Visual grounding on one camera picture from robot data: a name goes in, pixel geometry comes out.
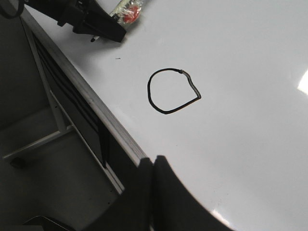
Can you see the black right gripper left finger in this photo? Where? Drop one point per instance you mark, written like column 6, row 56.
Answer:
column 131, row 210

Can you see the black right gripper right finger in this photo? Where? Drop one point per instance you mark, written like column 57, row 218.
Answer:
column 174, row 208

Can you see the white whiteboard with aluminium frame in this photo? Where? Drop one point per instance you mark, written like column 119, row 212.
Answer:
column 218, row 87

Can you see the grey table frame under board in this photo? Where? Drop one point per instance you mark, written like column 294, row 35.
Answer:
column 81, row 116

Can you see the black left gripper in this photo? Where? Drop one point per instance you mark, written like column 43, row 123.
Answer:
column 85, row 17

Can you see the grey metal leg with caster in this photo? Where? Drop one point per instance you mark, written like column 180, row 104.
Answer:
column 15, row 158

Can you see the white black whiteboard marker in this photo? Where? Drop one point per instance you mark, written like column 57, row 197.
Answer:
column 114, row 15

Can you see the red magnet taped to marker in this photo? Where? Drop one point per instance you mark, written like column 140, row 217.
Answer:
column 129, row 10

